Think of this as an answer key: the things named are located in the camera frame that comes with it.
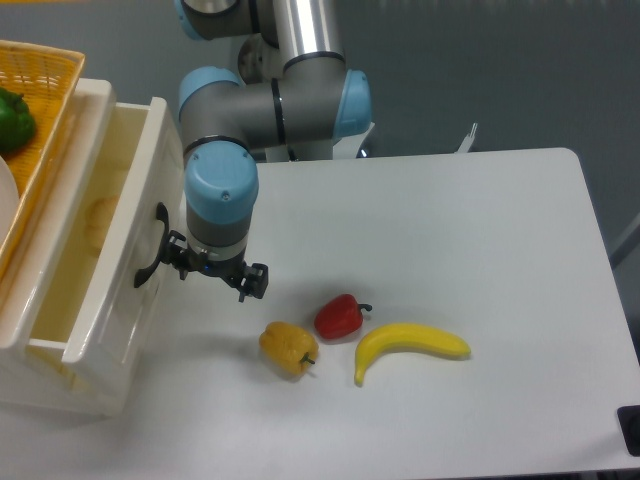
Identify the yellow bell pepper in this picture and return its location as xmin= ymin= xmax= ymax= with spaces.
xmin=259 ymin=322 xmax=319 ymax=377

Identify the green bell pepper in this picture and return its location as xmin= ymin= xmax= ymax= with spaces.
xmin=1 ymin=88 xmax=36 ymax=155

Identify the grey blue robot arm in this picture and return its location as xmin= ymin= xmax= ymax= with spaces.
xmin=163 ymin=1 xmax=372 ymax=299

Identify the white top drawer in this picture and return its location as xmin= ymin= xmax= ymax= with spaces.
xmin=27 ymin=98 xmax=183 ymax=416

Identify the red bell pepper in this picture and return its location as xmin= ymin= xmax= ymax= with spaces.
xmin=314 ymin=294 xmax=373 ymax=340

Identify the white plate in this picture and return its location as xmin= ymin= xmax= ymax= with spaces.
xmin=0 ymin=158 xmax=19 ymax=243

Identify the white drawer cabinet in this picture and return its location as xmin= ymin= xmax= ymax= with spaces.
xmin=1 ymin=78 xmax=116 ymax=413

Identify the yellow woven basket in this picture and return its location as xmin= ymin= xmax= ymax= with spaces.
xmin=1 ymin=40 xmax=85 ymax=273

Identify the black corner object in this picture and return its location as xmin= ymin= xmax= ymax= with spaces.
xmin=617 ymin=405 xmax=640 ymax=457

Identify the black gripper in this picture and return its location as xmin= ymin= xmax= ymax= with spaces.
xmin=161 ymin=230 xmax=269 ymax=302

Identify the yellow banana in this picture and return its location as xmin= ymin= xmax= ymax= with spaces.
xmin=353 ymin=323 xmax=471 ymax=387

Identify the beige bread roll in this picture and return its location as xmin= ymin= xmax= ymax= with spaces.
xmin=84 ymin=195 xmax=119 ymax=252

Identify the white metal bracket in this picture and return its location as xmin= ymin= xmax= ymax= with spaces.
xmin=456 ymin=122 xmax=478 ymax=154

